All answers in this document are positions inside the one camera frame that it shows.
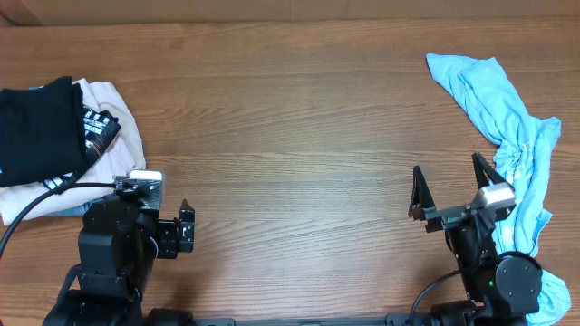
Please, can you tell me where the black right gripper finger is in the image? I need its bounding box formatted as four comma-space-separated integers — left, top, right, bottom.
409, 166, 436, 221
472, 152, 512, 189

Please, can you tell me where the black t-shirt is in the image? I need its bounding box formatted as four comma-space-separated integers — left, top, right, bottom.
1, 76, 89, 187

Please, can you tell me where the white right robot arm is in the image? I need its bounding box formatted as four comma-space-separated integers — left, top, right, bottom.
409, 152, 543, 325

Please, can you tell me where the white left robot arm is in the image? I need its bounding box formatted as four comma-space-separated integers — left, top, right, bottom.
43, 198, 195, 326

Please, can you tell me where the light blue t-shirt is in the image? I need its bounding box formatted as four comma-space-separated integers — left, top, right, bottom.
425, 53, 573, 326

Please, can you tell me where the white folded shirt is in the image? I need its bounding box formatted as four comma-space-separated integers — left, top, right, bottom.
1, 81, 146, 225

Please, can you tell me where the black printed folded shirt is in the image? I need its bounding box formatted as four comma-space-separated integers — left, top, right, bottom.
42, 105, 121, 190

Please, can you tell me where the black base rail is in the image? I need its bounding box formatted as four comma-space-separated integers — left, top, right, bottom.
189, 313, 525, 326

